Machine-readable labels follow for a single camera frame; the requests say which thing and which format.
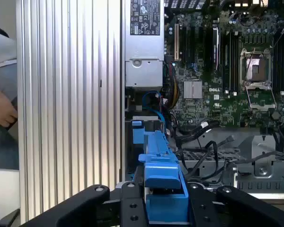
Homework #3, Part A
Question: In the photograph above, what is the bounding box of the person's hand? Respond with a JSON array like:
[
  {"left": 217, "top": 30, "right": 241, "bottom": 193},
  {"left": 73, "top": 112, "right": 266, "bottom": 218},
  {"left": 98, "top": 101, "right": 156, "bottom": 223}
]
[{"left": 0, "top": 75, "right": 18, "bottom": 128}]

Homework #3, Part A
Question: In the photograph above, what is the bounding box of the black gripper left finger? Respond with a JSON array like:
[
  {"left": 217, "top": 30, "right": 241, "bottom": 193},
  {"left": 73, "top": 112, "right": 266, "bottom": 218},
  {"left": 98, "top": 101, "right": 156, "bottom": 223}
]
[{"left": 20, "top": 181, "right": 149, "bottom": 227}]

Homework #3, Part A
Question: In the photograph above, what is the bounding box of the blue disk wire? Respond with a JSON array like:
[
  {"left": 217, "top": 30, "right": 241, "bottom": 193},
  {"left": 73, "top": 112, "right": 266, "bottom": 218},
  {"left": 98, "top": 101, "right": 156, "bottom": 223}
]
[{"left": 141, "top": 90, "right": 166, "bottom": 134}]

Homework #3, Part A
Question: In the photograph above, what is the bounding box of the green motherboard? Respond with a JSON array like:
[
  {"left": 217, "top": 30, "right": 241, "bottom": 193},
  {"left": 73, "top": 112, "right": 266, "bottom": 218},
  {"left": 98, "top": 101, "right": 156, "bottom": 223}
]
[{"left": 164, "top": 0, "right": 284, "bottom": 130}]

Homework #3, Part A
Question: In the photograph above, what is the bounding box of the silver power supply unit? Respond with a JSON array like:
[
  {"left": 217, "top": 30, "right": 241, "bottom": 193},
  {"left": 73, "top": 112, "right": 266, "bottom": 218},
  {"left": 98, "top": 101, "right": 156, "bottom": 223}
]
[{"left": 124, "top": 0, "right": 164, "bottom": 88}]

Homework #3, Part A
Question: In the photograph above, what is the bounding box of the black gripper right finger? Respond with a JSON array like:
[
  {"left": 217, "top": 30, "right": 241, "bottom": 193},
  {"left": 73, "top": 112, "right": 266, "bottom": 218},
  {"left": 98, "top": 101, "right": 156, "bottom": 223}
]
[{"left": 188, "top": 182, "right": 284, "bottom": 227}]

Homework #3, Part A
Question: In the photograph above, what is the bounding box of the black wire with white label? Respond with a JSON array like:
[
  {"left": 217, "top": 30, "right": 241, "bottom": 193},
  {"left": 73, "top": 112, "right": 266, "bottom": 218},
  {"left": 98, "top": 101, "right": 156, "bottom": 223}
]
[{"left": 175, "top": 120, "right": 221, "bottom": 144}]

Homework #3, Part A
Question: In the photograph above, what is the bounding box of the white expansion slot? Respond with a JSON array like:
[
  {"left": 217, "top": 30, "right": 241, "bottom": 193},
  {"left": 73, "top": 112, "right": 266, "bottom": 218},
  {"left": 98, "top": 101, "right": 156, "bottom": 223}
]
[{"left": 174, "top": 23, "right": 180, "bottom": 61}]

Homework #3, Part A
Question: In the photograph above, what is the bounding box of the grey metal drive cage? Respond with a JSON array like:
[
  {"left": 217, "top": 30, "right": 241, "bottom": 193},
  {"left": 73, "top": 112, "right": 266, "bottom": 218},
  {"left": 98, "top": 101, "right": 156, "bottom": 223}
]
[{"left": 176, "top": 129, "right": 284, "bottom": 197}]

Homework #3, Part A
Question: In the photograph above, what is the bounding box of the silver finned chipset heatsink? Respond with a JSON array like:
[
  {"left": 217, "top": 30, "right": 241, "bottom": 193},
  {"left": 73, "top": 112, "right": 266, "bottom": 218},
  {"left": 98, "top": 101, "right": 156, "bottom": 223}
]
[{"left": 183, "top": 80, "right": 203, "bottom": 99}]

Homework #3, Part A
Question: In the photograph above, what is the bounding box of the black open PC case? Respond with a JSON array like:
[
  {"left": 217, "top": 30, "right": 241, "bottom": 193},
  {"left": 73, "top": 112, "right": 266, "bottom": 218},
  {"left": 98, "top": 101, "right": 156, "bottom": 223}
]
[{"left": 119, "top": 0, "right": 284, "bottom": 198}]

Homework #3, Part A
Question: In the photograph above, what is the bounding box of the thin metal locking lever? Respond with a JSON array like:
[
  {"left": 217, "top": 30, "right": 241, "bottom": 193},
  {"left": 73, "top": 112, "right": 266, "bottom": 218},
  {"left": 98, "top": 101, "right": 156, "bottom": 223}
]
[{"left": 244, "top": 48, "right": 257, "bottom": 80}]

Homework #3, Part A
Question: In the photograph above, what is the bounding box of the black wire with plug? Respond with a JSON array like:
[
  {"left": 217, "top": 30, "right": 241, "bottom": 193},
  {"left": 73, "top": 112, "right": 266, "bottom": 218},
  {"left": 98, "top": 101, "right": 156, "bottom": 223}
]
[{"left": 181, "top": 135, "right": 235, "bottom": 182}]

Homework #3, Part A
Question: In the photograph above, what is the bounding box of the CPU socket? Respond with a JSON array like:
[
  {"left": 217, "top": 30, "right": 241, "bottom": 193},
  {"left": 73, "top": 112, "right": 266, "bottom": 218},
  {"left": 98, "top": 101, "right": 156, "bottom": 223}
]
[{"left": 240, "top": 48, "right": 275, "bottom": 84}]

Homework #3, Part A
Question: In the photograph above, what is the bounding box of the hard disk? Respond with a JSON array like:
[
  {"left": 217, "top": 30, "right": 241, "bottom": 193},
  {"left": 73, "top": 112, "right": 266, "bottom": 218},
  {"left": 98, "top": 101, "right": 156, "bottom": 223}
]
[{"left": 131, "top": 119, "right": 189, "bottom": 225}]

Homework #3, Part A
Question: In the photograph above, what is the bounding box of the person's grey shirt trunk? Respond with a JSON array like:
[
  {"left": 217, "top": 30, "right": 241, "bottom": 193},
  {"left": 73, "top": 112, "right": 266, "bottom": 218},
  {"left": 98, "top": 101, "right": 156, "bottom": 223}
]
[{"left": 0, "top": 23, "right": 20, "bottom": 171}]

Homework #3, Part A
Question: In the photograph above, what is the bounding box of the metal socket cover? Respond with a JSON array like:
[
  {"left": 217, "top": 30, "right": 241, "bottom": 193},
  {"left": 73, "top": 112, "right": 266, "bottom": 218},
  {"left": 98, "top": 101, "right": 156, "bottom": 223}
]
[{"left": 245, "top": 81, "right": 277, "bottom": 111}]

